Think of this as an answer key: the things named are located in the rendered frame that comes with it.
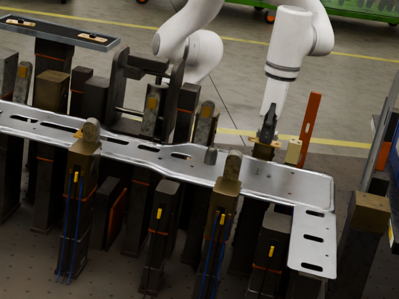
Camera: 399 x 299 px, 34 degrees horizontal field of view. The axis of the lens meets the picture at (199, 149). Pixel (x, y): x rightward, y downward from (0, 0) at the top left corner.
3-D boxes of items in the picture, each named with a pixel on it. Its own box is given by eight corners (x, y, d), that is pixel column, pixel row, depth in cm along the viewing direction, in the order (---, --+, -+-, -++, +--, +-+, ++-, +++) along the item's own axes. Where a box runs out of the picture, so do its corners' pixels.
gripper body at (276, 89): (268, 62, 164) (258, 104, 169) (264, 73, 155) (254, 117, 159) (297, 69, 163) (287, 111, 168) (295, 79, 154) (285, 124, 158)
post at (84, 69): (59, 192, 205) (71, 69, 190) (65, 185, 210) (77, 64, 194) (74, 196, 205) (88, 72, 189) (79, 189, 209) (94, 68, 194)
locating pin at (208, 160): (201, 169, 171) (206, 146, 168) (203, 164, 173) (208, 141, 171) (213, 172, 170) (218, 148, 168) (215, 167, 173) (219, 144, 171)
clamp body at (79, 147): (47, 281, 164) (60, 154, 150) (65, 257, 174) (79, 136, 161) (73, 288, 163) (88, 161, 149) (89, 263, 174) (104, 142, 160)
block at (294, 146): (260, 257, 191) (289, 141, 177) (262, 251, 194) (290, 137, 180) (272, 260, 190) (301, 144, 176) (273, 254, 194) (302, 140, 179)
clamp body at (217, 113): (173, 228, 198) (194, 113, 183) (180, 212, 208) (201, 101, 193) (194, 234, 197) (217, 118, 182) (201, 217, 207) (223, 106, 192)
